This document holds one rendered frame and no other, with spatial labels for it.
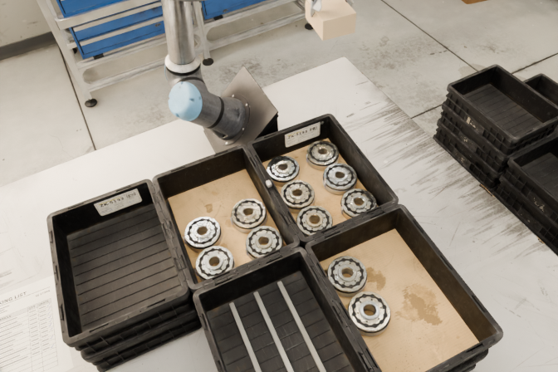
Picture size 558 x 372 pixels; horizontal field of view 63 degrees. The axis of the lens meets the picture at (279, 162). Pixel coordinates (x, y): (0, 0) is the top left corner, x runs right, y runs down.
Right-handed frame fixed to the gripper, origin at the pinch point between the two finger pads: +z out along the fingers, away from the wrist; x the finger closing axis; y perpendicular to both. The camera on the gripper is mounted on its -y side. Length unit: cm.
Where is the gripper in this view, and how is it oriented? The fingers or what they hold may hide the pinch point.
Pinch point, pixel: (330, 11)
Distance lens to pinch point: 167.0
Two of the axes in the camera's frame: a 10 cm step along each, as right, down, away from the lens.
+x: 9.4, -2.8, 1.7
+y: 3.2, 7.1, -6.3
